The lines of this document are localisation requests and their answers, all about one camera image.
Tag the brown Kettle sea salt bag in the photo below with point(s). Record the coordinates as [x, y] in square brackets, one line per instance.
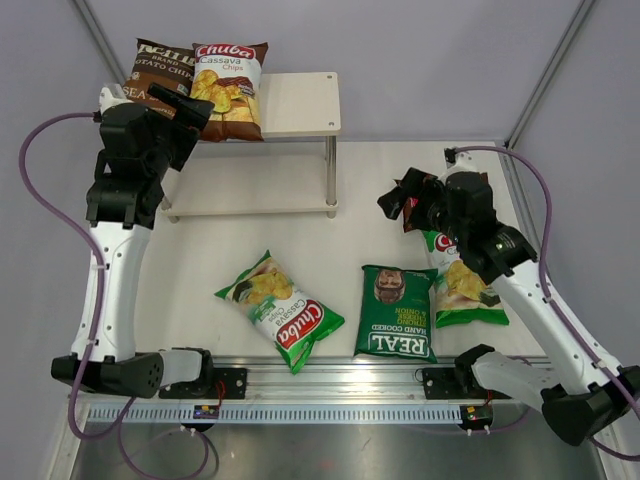
[169, 66]

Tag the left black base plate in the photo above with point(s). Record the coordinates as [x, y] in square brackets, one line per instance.
[225, 383]

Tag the aluminium mounting rail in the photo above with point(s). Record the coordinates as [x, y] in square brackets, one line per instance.
[322, 381]

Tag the green chuba cassava bag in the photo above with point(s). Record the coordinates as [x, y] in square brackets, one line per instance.
[285, 314]
[460, 295]

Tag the white slotted cable duct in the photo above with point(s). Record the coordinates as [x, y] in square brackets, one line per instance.
[295, 414]

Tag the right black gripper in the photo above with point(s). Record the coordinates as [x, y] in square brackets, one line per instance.
[435, 188]

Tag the green Chuba cassava bag right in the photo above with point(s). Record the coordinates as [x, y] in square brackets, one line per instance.
[460, 295]

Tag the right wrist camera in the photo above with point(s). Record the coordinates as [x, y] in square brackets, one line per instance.
[458, 161]

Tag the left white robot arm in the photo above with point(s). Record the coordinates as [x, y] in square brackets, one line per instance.
[139, 146]

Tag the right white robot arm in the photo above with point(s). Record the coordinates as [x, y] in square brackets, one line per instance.
[587, 388]

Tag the white wooden two-tier shelf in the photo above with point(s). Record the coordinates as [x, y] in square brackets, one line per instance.
[293, 170]

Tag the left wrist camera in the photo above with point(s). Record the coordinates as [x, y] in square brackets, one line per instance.
[111, 95]

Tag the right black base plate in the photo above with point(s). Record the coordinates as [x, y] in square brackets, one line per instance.
[441, 383]

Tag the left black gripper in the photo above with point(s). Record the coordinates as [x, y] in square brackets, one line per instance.
[190, 111]

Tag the green Real chips bag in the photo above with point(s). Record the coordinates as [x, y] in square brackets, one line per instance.
[395, 315]

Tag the green Chuba cassava bag centre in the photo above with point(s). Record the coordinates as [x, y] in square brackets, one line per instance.
[285, 314]

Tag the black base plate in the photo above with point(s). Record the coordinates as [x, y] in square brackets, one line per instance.
[225, 383]
[441, 383]

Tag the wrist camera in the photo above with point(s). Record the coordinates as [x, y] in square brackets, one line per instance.
[458, 161]
[111, 95]

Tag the brown Chuba cassava bag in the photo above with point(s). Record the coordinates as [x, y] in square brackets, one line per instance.
[228, 75]
[413, 218]

